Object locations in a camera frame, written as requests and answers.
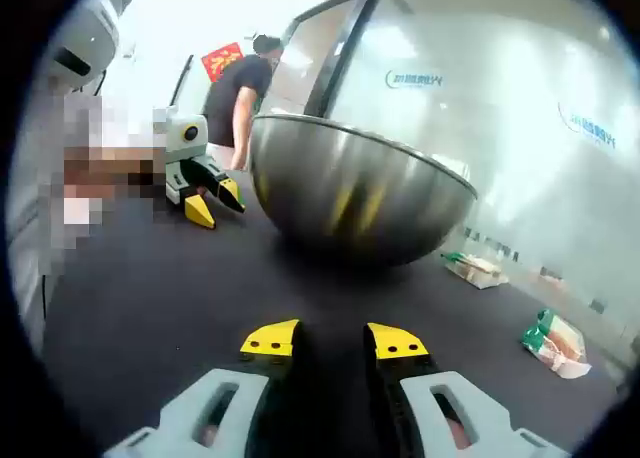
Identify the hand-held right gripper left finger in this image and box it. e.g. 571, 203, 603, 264
103, 319, 311, 458

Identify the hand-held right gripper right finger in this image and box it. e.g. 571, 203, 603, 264
363, 321, 572, 458

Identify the steel bowl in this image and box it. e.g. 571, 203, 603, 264
248, 111, 479, 270

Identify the green white bread packet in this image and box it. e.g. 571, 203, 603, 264
520, 308, 593, 380
441, 251, 511, 291

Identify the grey white chest device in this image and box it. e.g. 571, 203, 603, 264
46, 0, 137, 95

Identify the operator in grey shirt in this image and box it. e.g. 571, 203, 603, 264
8, 192, 54, 349

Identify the red wall poster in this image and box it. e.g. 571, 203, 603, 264
200, 41, 245, 84

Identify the black partition frame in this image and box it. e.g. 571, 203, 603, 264
279, 0, 399, 122

